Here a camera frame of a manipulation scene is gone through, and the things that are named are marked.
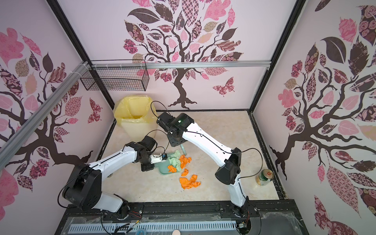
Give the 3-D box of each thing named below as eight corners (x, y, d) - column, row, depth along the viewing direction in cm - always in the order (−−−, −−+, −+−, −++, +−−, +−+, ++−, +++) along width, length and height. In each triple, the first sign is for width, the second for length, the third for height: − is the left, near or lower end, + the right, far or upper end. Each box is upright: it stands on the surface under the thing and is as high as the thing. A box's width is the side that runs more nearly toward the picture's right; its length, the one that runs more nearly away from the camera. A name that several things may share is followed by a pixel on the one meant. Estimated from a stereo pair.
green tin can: (253, 182, 85) (261, 175, 76) (257, 174, 88) (264, 167, 79) (263, 188, 83) (271, 182, 74) (266, 179, 86) (274, 172, 77)
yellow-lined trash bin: (124, 146, 101) (107, 121, 81) (133, 121, 116) (120, 95, 96) (157, 146, 101) (148, 121, 81) (161, 121, 116) (155, 95, 96)
